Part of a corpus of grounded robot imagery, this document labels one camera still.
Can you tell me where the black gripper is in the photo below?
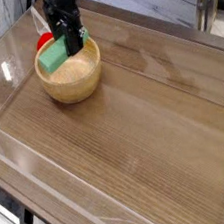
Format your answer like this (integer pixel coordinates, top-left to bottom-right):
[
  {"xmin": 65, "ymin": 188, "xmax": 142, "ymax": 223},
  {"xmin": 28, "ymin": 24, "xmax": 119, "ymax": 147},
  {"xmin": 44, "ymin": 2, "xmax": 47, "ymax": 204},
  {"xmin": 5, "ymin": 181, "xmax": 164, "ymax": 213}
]
[{"xmin": 43, "ymin": 0, "xmax": 84, "ymax": 56}]

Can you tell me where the green rectangular block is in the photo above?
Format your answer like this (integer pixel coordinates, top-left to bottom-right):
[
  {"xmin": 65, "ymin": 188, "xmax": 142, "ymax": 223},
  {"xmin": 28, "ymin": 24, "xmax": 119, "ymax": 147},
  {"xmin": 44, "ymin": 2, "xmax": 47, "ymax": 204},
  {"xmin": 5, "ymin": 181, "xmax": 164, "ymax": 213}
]
[{"xmin": 34, "ymin": 26, "xmax": 96, "ymax": 75}]

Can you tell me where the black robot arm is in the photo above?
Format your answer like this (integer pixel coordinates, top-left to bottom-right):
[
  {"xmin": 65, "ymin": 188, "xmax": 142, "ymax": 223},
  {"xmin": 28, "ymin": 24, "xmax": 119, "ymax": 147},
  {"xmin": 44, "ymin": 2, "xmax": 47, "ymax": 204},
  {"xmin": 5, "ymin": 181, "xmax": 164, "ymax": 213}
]
[{"xmin": 42, "ymin": 0, "xmax": 85, "ymax": 56}]

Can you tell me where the light wooden bowl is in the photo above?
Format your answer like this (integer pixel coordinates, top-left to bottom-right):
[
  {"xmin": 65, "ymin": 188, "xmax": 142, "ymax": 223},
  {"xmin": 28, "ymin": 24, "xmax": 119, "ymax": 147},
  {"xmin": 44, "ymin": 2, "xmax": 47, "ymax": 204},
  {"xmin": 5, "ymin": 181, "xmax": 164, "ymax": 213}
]
[{"xmin": 34, "ymin": 37, "xmax": 102, "ymax": 104}]

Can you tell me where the red ball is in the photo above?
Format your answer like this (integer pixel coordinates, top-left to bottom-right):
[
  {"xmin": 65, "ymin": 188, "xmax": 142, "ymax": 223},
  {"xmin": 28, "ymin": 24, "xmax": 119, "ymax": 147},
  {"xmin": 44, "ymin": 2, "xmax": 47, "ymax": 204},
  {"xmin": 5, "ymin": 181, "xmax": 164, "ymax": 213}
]
[{"xmin": 36, "ymin": 32, "xmax": 53, "ymax": 51}]

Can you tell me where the clear acrylic corner piece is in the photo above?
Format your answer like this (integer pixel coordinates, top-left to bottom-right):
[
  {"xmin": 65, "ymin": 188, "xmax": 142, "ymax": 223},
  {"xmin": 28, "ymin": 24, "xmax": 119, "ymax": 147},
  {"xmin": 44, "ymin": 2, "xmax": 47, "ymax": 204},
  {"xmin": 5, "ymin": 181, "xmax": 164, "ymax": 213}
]
[{"xmin": 30, "ymin": 7, "xmax": 50, "ymax": 35}]

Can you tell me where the wooden table leg background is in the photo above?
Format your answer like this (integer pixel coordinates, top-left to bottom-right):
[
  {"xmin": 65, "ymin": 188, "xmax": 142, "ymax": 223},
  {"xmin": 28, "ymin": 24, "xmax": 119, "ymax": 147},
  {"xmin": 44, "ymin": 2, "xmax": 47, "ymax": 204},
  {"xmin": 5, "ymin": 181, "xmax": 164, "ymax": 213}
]
[{"xmin": 196, "ymin": 0, "xmax": 219, "ymax": 33}]

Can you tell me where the clear acrylic front barrier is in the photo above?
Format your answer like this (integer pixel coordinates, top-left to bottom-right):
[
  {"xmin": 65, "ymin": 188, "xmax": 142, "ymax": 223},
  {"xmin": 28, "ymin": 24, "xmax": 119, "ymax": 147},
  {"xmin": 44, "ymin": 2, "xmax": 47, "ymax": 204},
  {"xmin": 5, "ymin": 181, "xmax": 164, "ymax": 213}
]
[{"xmin": 0, "ymin": 129, "xmax": 156, "ymax": 224}]

